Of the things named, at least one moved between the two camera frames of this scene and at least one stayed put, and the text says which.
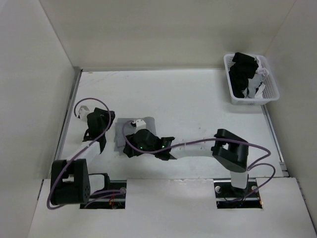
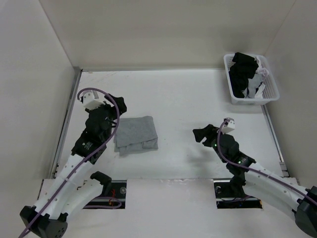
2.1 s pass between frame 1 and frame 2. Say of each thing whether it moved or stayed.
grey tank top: stayed
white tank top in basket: stayed
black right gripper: moved
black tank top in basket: stayed
